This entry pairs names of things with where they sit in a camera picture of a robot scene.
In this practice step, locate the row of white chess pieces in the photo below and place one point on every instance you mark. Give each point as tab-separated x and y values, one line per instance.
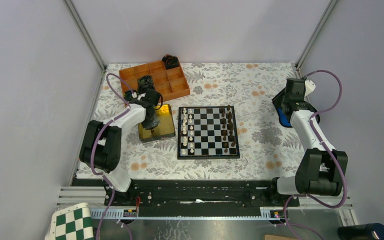
187	132

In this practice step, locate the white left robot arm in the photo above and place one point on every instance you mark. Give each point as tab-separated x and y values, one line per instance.
101	148

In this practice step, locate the black roll in tray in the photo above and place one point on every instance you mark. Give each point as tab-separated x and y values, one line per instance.
144	83

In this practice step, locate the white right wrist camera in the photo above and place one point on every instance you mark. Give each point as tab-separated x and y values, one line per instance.
309	87

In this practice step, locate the black roll front tray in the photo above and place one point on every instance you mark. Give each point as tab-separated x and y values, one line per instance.
129	95

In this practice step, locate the gold metal tin tray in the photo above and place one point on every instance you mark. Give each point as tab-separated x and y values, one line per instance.
164	129

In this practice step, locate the black roll at tray corner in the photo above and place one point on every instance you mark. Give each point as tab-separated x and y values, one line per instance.
170	62

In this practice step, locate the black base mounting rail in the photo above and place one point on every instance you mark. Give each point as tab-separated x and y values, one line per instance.
198	198

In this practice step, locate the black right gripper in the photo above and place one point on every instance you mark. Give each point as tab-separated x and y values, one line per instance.
276	100

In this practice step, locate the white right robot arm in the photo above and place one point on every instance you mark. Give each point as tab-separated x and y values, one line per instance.
321	167

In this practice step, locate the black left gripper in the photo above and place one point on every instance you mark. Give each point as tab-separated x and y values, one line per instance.
152	124

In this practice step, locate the dark cylinder bottom right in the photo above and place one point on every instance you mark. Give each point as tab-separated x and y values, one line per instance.
370	231

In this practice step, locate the black white chess board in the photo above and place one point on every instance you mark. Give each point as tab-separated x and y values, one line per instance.
209	132

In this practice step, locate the green white checkered mat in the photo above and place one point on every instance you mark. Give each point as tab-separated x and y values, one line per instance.
72	223

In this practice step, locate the orange compartment organizer tray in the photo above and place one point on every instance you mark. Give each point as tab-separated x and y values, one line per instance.
171	83

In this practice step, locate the blue black cloth pouch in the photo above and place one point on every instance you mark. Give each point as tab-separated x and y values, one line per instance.
283	121

